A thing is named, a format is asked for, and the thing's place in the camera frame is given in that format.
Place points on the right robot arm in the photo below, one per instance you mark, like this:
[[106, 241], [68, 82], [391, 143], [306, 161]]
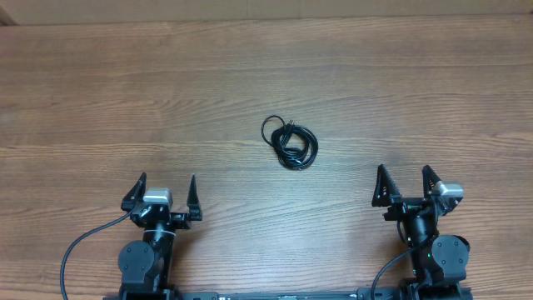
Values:
[[438, 261]]

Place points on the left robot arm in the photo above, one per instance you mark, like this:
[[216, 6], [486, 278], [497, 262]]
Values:
[[146, 263]]

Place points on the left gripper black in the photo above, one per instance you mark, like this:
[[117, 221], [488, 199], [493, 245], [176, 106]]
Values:
[[182, 221]]

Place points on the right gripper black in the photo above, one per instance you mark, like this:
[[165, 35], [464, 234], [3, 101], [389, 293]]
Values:
[[386, 194]]

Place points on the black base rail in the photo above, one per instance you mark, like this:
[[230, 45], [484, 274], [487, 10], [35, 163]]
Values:
[[362, 293]]

